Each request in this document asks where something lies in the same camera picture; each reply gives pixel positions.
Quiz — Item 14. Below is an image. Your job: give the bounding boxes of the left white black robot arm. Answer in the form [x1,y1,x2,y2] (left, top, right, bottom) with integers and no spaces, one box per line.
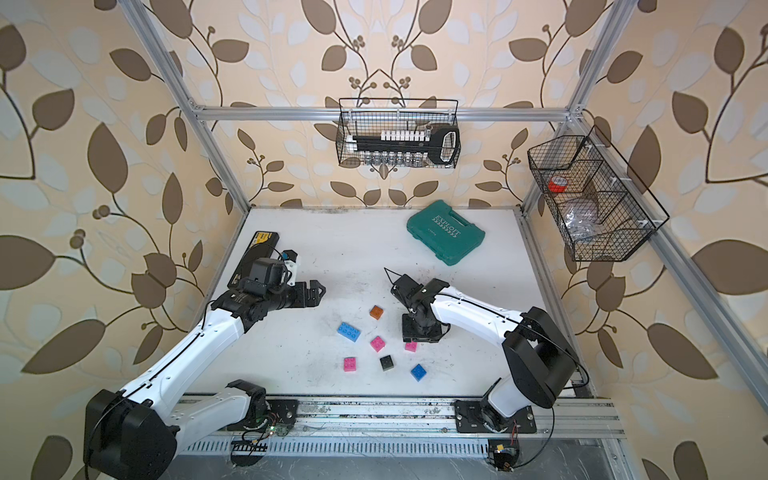
[83,280,326,479]

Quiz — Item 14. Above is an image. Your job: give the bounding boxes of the right circuit board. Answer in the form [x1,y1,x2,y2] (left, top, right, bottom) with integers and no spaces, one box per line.
[488,440,520,472]

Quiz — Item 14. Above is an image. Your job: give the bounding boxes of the clear plastic bag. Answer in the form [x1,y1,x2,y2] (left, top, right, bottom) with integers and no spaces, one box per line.
[562,198,599,241]

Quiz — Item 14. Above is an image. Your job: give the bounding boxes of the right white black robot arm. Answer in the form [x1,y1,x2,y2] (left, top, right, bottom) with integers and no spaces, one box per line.
[391,275,581,434]

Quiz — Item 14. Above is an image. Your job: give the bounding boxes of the black lego brick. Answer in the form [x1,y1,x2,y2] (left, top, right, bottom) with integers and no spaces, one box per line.
[379,355,394,371]

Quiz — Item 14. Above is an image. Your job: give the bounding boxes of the orange lego brick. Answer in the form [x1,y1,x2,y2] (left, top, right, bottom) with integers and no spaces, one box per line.
[369,305,384,320]

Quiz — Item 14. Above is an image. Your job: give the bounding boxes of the light blue long lego brick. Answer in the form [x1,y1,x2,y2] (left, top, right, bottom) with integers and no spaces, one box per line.
[337,322,361,342]

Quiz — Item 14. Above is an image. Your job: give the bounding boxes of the green plastic tool case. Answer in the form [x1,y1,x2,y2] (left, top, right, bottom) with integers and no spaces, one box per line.
[406,200,485,266]

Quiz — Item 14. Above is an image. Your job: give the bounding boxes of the black wire basket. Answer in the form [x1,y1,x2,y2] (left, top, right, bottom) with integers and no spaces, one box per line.
[335,96,461,168]
[527,126,670,262]

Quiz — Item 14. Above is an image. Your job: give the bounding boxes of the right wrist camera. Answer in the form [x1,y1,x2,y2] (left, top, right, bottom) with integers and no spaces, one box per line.
[391,275,421,305]

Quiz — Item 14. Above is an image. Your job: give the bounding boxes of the back black wire basket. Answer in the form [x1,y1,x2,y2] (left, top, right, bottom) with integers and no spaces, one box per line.
[335,96,461,168]

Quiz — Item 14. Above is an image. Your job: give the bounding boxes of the black flat box yellow label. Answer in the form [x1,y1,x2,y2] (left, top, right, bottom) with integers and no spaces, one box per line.
[227,231,280,288]

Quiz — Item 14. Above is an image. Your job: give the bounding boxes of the dark blue lego brick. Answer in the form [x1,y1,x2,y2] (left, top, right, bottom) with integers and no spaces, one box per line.
[410,364,427,382]

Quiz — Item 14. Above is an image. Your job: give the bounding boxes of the red tape roll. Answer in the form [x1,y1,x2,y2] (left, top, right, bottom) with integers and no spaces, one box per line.
[547,175,568,194]

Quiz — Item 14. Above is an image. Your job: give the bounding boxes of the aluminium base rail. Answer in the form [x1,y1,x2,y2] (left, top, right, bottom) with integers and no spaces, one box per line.
[127,394,626,439]

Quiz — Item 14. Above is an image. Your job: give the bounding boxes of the black socket holder tool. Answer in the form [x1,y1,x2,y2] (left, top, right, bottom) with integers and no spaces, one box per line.
[344,126,460,165]

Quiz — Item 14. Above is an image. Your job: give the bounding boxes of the right black wire basket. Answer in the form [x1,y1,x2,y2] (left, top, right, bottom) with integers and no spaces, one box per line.
[527,126,670,262]

